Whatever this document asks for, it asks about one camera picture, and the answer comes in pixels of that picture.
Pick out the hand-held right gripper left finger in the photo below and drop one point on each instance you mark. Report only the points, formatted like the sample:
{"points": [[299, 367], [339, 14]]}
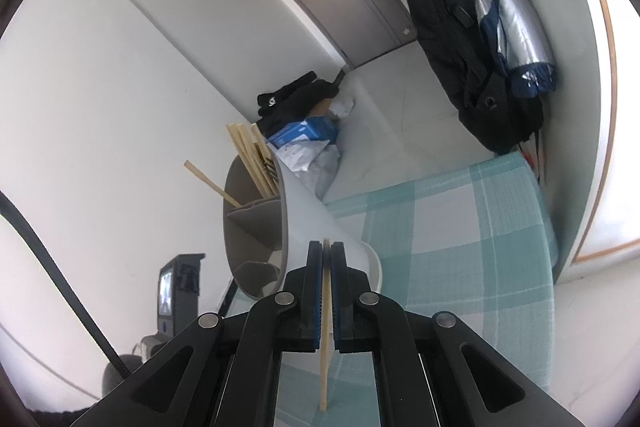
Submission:
{"points": [[315, 302]]}

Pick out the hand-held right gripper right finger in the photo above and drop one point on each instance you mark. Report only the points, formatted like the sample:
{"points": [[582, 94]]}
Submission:
{"points": [[340, 302]]}

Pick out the slim wooden chopstick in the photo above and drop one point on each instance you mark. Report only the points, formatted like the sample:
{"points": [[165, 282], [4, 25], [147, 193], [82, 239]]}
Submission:
{"points": [[324, 382], [210, 184]]}

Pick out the white grey utensil holder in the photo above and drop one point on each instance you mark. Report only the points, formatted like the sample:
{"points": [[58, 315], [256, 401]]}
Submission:
{"points": [[305, 217]]}

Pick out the pile of wooden chopsticks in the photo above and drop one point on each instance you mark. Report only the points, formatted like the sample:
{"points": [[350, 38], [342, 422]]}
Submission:
{"points": [[250, 152]]}

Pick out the grey fabric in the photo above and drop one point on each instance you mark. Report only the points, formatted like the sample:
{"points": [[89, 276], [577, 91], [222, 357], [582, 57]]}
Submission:
{"points": [[120, 372]]}

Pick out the grey plastic parcel bag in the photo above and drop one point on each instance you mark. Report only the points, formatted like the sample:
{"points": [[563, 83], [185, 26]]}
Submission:
{"points": [[322, 172]]}

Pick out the teal checked tablecloth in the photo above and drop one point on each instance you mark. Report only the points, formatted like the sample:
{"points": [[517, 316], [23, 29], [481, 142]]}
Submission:
{"points": [[450, 232]]}

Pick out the white plastic parcel bag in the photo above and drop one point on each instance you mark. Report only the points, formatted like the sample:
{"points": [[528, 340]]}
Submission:
{"points": [[297, 157]]}

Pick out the blue cardboard box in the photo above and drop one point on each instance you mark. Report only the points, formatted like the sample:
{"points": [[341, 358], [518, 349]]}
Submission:
{"points": [[305, 132]]}

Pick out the dark cloth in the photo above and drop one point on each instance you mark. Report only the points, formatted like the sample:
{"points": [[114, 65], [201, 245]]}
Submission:
{"points": [[55, 417]]}

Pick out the brown cardboard piece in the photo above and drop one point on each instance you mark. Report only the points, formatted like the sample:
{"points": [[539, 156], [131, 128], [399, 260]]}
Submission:
{"points": [[320, 108]]}

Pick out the small crumpled white bag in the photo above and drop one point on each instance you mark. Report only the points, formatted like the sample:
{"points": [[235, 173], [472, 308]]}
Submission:
{"points": [[344, 107]]}

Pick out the black clothes heap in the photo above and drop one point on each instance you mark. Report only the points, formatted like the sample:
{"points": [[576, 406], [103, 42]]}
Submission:
{"points": [[295, 102]]}

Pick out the orange black object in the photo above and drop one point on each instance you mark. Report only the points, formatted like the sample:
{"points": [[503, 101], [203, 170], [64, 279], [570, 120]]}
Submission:
{"points": [[531, 159]]}

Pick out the black backpack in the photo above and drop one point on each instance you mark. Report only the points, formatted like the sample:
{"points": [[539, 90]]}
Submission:
{"points": [[440, 32]]}

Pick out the silver blue folded umbrella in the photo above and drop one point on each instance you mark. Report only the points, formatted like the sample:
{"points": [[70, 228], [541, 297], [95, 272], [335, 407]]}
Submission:
{"points": [[510, 22]]}

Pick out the wood-trimmed white panel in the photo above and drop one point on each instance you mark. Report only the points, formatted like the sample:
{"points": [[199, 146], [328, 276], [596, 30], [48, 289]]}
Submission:
{"points": [[620, 107]]}

